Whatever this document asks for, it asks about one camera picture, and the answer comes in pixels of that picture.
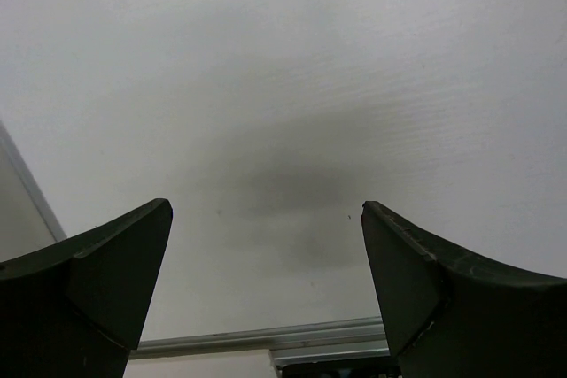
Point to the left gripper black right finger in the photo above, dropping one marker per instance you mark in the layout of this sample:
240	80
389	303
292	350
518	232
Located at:
450	312

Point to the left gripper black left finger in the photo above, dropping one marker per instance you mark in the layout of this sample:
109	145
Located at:
77	308

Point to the aluminium table frame rail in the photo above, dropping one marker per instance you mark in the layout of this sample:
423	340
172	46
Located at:
311	343

